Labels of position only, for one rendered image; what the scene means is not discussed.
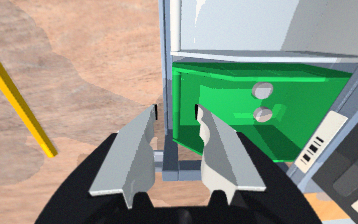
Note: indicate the yellow bar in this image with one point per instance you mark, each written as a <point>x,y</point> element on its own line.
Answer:
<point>13,95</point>

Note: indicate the green bin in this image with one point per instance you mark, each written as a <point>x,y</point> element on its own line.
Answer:
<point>298,105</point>

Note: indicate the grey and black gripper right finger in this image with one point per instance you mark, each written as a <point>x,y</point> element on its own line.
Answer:
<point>233,163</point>

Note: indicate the white disc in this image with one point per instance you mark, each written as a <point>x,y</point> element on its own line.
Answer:
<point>262,114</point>

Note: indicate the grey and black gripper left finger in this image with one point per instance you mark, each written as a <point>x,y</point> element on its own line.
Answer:
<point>107,180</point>

